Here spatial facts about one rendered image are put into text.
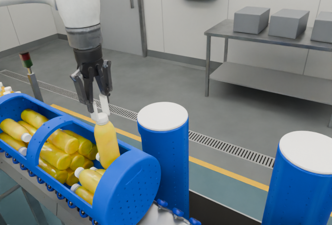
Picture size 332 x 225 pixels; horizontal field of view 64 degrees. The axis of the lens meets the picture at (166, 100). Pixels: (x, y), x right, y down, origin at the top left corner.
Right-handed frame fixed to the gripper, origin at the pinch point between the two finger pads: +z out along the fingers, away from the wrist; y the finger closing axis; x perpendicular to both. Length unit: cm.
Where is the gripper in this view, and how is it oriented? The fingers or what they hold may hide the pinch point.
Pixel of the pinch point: (99, 108)
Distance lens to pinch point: 85.8
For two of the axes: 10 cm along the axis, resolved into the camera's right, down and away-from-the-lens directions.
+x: -8.0, -2.7, 5.4
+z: 0.4, 8.6, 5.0
